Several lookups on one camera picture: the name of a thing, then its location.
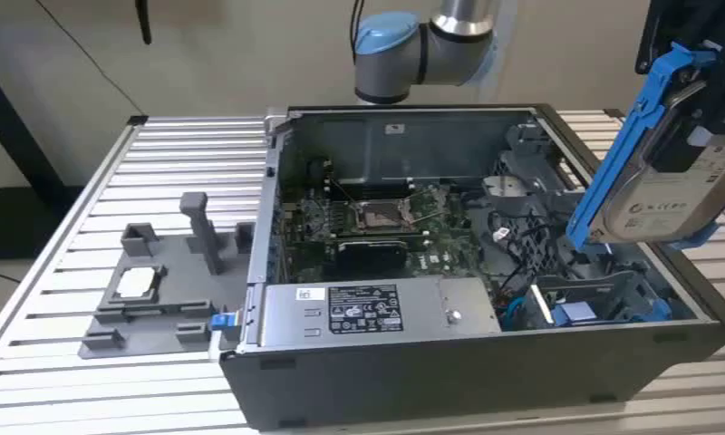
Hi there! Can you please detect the hard disk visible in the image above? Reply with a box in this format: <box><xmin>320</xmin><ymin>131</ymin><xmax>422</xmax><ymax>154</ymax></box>
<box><xmin>564</xmin><ymin>40</ymin><xmax>725</xmax><ymax>253</ymax></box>

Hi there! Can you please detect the grey disk bay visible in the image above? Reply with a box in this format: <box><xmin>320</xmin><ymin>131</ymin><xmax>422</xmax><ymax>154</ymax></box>
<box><xmin>483</xmin><ymin>121</ymin><xmax>703</xmax><ymax>332</ymax></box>

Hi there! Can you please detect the green motherboard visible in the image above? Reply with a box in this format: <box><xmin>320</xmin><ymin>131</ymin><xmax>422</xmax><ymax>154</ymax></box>
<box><xmin>280</xmin><ymin>179</ymin><xmax>498</xmax><ymax>291</ymax></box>

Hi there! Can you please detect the CPU socket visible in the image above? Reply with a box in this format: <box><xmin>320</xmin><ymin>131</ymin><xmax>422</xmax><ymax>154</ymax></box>
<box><xmin>354</xmin><ymin>198</ymin><xmax>416</xmax><ymax>233</ymax></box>

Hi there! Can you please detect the thin metal locking lever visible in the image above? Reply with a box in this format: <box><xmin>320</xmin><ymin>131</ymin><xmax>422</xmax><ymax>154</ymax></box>
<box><xmin>328</xmin><ymin>176</ymin><xmax>360</xmax><ymax>207</ymax></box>

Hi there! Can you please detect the silver power supply unit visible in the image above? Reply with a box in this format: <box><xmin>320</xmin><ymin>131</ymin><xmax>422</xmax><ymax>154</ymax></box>
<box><xmin>259</xmin><ymin>275</ymin><xmax>502</xmax><ymax>351</ymax></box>

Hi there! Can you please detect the black open PC case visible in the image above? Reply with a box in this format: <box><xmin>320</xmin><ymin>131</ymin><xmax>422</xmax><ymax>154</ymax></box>
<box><xmin>216</xmin><ymin>102</ymin><xmax>725</xmax><ymax>431</ymax></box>

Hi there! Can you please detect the blue plastic clip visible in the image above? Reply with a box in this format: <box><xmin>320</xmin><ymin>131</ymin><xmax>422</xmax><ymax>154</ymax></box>
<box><xmin>208</xmin><ymin>311</ymin><xmax>244</xmax><ymax>335</ymax></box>

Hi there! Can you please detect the silver CPU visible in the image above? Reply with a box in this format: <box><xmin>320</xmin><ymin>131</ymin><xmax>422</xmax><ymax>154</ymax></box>
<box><xmin>115</xmin><ymin>266</ymin><xmax>160</xmax><ymax>298</ymax></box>

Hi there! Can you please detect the grey parts rack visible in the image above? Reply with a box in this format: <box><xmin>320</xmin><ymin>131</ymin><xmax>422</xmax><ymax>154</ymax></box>
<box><xmin>77</xmin><ymin>191</ymin><xmax>256</xmax><ymax>362</ymax></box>

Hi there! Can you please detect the black monitor stand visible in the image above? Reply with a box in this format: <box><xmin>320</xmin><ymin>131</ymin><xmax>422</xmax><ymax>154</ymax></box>
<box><xmin>0</xmin><ymin>49</ymin><xmax>69</xmax><ymax>260</ymax></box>

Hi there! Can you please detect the black flat wire white label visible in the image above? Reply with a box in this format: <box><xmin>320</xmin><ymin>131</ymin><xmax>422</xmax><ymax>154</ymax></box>
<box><xmin>486</xmin><ymin>210</ymin><xmax>552</xmax><ymax>274</ymax></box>

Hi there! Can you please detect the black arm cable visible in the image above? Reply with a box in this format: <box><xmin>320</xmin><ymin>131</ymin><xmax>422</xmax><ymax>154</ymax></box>
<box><xmin>351</xmin><ymin>0</ymin><xmax>370</xmax><ymax>56</ymax></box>

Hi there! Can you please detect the blue data cable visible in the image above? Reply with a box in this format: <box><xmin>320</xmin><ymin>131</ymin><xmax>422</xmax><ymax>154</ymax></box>
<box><xmin>496</xmin><ymin>293</ymin><xmax>530</xmax><ymax>330</ymax></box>

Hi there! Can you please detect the thick black hanging cable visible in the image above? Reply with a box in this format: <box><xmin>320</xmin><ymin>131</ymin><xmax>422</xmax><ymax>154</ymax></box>
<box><xmin>133</xmin><ymin>0</ymin><xmax>155</xmax><ymax>46</ymax></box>

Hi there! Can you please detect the thin black cable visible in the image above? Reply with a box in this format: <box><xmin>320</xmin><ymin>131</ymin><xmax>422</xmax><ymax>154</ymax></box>
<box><xmin>35</xmin><ymin>0</ymin><xmax>145</xmax><ymax>120</ymax></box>

